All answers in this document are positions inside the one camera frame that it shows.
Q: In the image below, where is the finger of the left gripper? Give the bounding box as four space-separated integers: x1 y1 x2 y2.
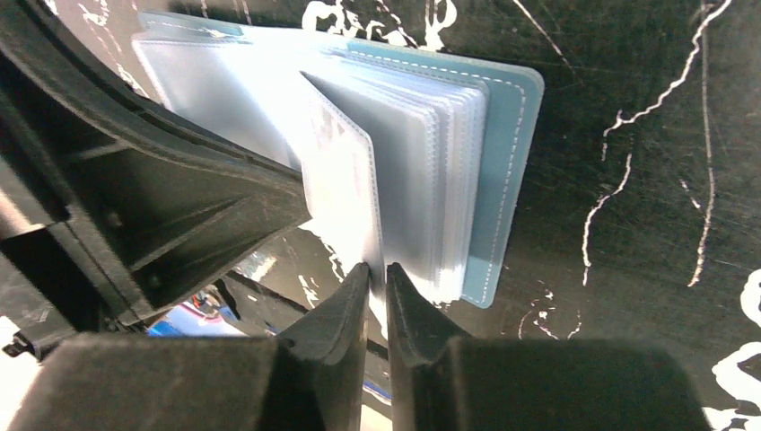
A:
1 1 307 359

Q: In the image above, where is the blue card holder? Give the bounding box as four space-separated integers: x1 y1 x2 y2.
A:
132 11 545 328

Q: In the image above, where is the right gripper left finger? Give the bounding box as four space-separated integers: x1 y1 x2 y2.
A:
10 263 370 430

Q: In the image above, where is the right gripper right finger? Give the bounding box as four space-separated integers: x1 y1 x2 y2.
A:
387 263 709 430

